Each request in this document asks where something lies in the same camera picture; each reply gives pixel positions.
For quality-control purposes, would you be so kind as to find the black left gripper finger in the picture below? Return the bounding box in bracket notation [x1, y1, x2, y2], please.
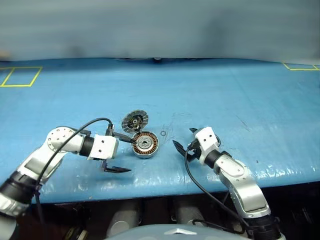
[112, 132, 138, 145]
[104, 165, 133, 174]

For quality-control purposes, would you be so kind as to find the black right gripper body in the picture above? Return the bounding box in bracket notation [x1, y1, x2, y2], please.
[185, 139, 202, 163]

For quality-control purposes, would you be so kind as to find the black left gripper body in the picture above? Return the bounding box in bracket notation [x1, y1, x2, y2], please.
[99, 124, 121, 172]

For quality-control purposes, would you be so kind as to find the round silver motor lid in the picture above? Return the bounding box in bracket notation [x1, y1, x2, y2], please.
[121, 109, 150, 135]

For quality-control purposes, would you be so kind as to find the blue foam table cover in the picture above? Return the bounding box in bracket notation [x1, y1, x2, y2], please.
[0, 57, 320, 205]

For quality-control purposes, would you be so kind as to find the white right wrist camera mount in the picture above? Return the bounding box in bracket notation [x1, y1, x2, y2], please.
[194, 126, 222, 165]

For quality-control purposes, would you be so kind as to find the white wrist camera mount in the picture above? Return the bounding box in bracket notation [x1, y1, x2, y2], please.
[87, 134, 120, 161]
[194, 126, 222, 165]

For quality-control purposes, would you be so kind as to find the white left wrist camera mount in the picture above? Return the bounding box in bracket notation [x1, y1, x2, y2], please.
[87, 134, 120, 161]

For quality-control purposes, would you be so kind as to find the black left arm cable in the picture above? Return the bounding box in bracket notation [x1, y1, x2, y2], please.
[34, 117, 114, 240]

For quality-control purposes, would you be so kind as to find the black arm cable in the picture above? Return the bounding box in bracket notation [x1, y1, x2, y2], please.
[184, 146, 254, 238]
[34, 117, 114, 240]

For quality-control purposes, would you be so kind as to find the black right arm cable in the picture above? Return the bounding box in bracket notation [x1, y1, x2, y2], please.
[184, 146, 254, 238]

